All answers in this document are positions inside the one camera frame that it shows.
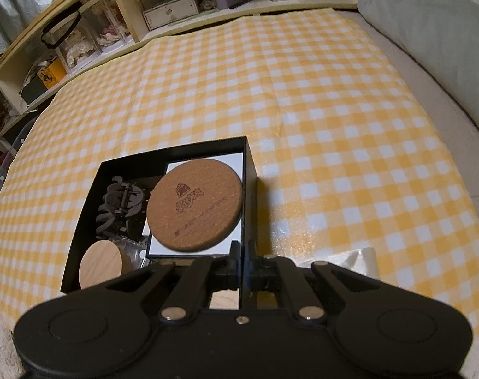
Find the black headband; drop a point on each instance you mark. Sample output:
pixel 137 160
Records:
pixel 43 35

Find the round cork coaster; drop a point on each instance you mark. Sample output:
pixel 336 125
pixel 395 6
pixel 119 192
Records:
pixel 192 205

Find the yellow checked cloth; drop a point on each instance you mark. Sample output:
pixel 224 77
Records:
pixel 302 106

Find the white drawer organizer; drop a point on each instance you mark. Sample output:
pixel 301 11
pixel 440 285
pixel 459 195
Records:
pixel 170 12

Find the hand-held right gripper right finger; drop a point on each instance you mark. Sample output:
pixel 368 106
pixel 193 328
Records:
pixel 252 264

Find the small glass jar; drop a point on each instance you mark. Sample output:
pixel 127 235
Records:
pixel 135 250

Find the round wooden lid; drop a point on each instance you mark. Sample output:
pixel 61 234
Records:
pixel 101 262

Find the yellow box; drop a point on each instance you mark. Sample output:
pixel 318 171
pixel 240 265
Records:
pixel 50 75

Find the wooden shelf unit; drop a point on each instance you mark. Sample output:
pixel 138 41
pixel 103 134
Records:
pixel 123 0

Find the grey curtain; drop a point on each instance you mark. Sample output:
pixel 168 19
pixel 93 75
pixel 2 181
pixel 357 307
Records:
pixel 26 0

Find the white box with black edge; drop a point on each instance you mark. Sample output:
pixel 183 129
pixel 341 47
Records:
pixel 219 246

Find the dark brown hair claw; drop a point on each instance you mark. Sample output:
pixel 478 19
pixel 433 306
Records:
pixel 117 205

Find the grey pillow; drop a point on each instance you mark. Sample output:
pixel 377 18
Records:
pixel 429 27

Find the clear doll display case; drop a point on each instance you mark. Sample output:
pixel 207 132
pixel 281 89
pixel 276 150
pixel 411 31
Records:
pixel 109 31
pixel 77 47

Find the dark storage box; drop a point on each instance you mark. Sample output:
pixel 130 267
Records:
pixel 32 92

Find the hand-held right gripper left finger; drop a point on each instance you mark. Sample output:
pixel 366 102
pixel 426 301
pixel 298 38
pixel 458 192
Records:
pixel 234 262

